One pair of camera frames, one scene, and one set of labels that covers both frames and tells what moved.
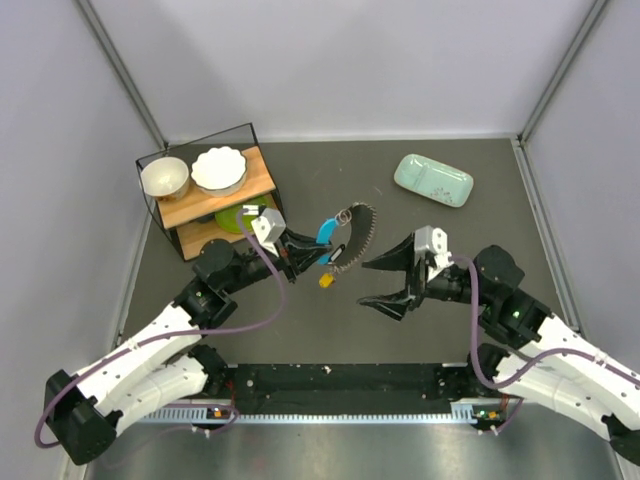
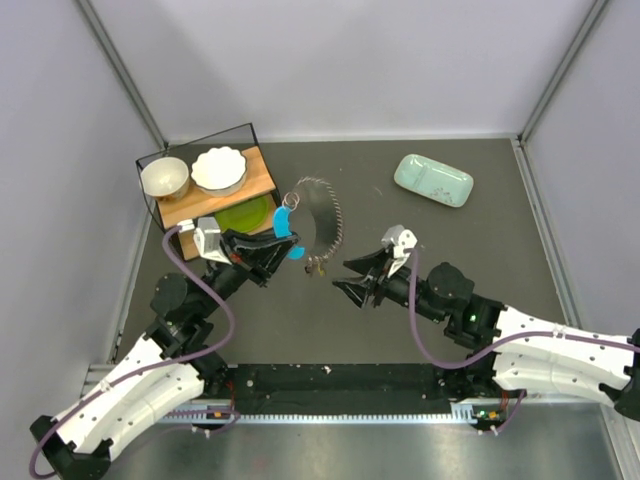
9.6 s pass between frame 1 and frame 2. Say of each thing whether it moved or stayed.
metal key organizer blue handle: moved
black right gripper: moved
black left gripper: moved
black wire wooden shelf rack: stayed
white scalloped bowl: stayed
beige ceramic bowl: stayed
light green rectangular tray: stayed
